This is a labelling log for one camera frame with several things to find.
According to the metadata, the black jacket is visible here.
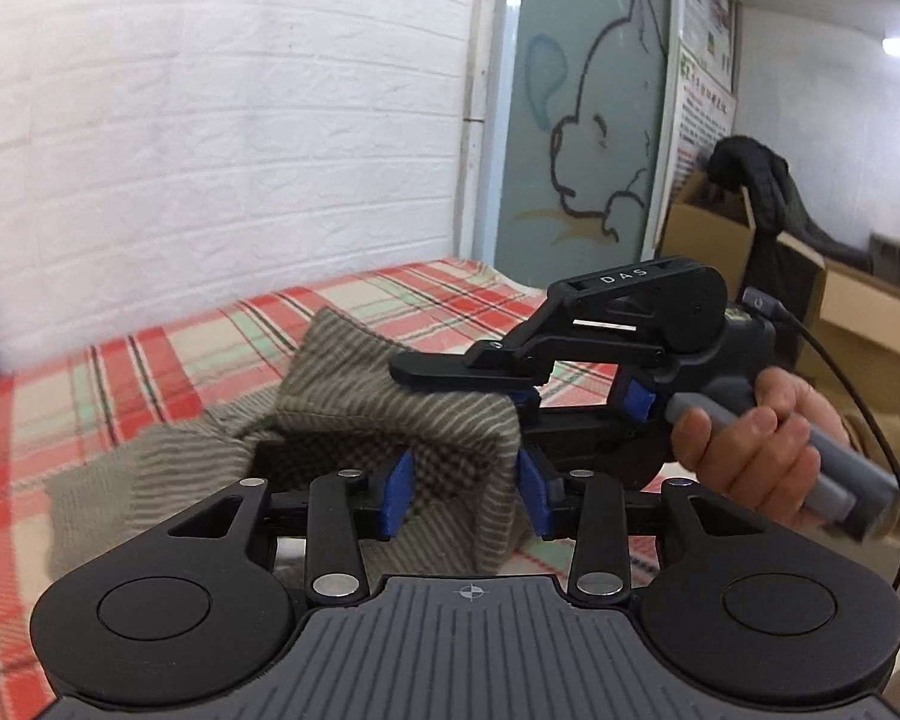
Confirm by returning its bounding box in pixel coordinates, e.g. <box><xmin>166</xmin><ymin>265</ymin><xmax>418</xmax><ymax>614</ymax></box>
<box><xmin>705</xmin><ymin>133</ymin><xmax>875</xmax><ymax>293</ymax></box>

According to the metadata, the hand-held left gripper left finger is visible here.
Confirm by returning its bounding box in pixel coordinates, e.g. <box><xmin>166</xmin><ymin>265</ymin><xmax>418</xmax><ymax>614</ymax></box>
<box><xmin>166</xmin><ymin>450</ymin><xmax>417</xmax><ymax>605</ymax></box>

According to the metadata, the open cardboard box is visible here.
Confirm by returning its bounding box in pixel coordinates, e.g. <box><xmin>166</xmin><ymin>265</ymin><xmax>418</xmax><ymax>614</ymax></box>
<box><xmin>656</xmin><ymin>169</ymin><xmax>826</xmax><ymax>391</ymax></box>

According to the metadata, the grey striped sweater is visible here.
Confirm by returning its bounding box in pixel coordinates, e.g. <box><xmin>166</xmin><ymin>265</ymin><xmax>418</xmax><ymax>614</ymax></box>
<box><xmin>45</xmin><ymin>307</ymin><xmax>541</xmax><ymax>578</ymax></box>

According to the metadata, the frosted door with cartoon drawing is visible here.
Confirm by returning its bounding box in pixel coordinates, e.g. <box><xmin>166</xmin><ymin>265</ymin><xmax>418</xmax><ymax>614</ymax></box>
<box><xmin>461</xmin><ymin>0</ymin><xmax>680</xmax><ymax>293</ymax></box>

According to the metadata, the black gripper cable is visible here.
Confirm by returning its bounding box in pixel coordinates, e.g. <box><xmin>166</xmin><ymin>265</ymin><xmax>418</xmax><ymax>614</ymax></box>
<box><xmin>742</xmin><ymin>289</ymin><xmax>900</xmax><ymax>593</ymax></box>

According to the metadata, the wall poster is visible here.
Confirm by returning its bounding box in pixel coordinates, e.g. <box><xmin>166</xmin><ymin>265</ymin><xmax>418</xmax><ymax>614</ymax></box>
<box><xmin>675</xmin><ymin>0</ymin><xmax>740</xmax><ymax>188</ymax></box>

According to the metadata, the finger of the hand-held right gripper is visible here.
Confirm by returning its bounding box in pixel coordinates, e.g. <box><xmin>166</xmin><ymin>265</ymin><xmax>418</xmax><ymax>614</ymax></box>
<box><xmin>388</xmin><ymin>315</ymin><xmax>665</xmax><ymax>392</ymax></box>
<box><xmin>514</xmin><ymin>388</ymin><xmax>676</xmax><ymax>487</ymax></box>

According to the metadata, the red plaid blanket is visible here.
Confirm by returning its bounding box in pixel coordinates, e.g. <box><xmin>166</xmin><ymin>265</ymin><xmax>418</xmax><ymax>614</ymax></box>
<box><xmin>0</xmin><ymin>255</ymin><xmax>721</xmax><ymax>691</ymax></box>

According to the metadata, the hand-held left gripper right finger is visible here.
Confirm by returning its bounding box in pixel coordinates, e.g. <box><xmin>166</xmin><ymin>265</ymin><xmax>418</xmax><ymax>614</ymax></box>
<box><xmin>516</xmin><ymin>448</ymin><xmax>728</xmax><ymax>607</ymax></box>

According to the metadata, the person's right hand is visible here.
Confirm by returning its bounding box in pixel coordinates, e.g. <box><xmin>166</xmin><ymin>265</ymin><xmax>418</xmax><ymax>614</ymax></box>
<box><xmin>673</xmin><ymin>366</ymin><xmax>860</xmax><ymax>532</ymax></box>

